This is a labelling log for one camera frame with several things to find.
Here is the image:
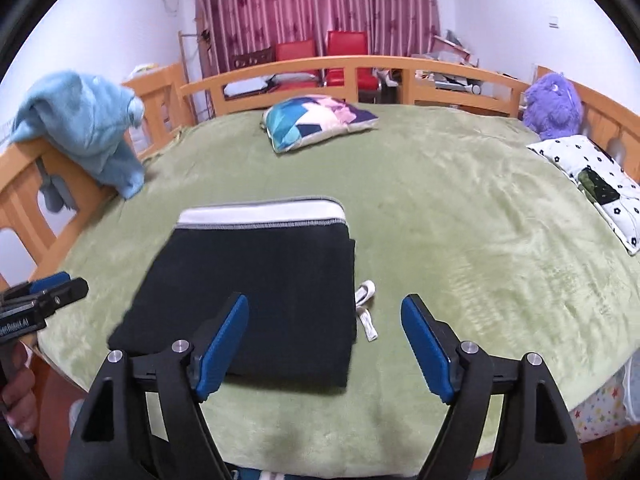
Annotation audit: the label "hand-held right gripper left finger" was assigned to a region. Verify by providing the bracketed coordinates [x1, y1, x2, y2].
[62, 291, 250, 480]

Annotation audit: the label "white floral pillow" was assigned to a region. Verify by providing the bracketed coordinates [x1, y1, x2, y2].
[526, 135, 640, 256]

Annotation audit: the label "dark wooden chair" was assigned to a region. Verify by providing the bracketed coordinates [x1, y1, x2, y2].
[231, 46, 276, 74]

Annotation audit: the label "green fleece blanket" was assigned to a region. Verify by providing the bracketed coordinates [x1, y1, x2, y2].
[37, 102, 640, 476]

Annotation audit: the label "red chair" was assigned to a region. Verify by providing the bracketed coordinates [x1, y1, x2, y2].
[324, 30, 382, 103]
[274, 37, 321, 92]

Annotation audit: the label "white folded bedding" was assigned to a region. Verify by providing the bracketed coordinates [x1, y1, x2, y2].
[222, 74, 321, 99]

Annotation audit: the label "colourful patchwork pillow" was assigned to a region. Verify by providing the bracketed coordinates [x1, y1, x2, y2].
[262, 97, 379, 153]

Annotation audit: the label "grey hanging cloth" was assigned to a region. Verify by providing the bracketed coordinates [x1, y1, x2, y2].
[37, 157, 78, 213]

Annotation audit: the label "wooden coat rack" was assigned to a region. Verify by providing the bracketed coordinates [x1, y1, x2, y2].
[177, 30, 217, 122]

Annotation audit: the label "pile of desk clutter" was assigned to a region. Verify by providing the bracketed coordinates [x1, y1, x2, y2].
[410, 30, 485, 96]

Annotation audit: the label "light blue towel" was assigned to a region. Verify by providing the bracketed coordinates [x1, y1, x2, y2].
[10, 71, 147, 200]

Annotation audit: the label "star print bed sheet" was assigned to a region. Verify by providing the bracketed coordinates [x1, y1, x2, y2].
[570, 360, 631, 443]

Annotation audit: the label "purple plush toy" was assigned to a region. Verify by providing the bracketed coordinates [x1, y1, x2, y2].
[521, 72, 583, 141]

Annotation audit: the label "person's left hand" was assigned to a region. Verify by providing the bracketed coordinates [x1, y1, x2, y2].
[0, 344, 38, 438]

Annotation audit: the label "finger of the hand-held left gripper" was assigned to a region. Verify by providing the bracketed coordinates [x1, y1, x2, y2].
[27, 271, 71, 295]
[36, 278, 90, 317]

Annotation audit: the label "pink striped curtain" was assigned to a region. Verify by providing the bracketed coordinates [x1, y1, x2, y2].
[192, 0, 442, 73]

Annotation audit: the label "black pants with white stripe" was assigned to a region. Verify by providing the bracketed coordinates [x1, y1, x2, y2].
[107, 199, 378, 388]

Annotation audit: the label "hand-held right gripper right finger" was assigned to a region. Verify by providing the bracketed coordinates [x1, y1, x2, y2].
[400, 294, 586, 480]

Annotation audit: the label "wooden bed frame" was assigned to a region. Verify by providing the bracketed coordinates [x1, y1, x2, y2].
[0, 52, 640, 480]

